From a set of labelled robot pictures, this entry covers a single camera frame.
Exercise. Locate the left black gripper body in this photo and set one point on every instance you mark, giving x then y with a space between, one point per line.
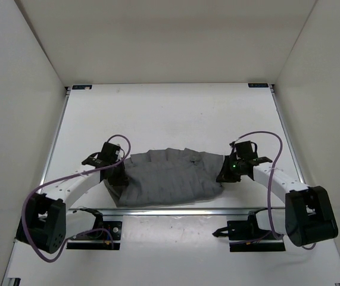
118 164

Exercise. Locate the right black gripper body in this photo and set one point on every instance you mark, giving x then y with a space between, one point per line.
236 165

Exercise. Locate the grey pleated skirt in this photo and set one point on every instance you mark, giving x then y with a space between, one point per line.
167 178

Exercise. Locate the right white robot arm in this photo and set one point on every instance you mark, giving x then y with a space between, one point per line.
307 217

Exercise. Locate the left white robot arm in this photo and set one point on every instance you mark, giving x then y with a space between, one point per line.
47 221

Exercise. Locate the left blue table label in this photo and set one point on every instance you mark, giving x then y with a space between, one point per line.
81 87

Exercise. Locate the blue table label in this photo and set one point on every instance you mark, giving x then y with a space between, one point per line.
258 85
81 87

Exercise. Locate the right blue table label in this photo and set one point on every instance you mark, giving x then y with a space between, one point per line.
258 85

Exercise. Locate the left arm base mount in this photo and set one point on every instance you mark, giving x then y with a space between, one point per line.
89 229

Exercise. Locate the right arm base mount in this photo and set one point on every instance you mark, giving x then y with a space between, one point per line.
245 236

